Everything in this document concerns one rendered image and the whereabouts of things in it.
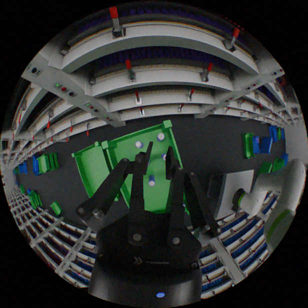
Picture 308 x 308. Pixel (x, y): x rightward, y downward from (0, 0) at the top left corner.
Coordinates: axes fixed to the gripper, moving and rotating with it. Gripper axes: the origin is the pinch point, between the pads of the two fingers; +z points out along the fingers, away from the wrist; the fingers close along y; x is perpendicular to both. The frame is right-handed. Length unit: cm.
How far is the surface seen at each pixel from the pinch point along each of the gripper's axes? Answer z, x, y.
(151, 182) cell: 4.7, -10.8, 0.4
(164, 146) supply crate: 15.1, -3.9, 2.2
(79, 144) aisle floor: 54, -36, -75
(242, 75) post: 17.8, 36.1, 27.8
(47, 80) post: -2.2, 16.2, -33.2
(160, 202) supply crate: 6.5, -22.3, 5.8
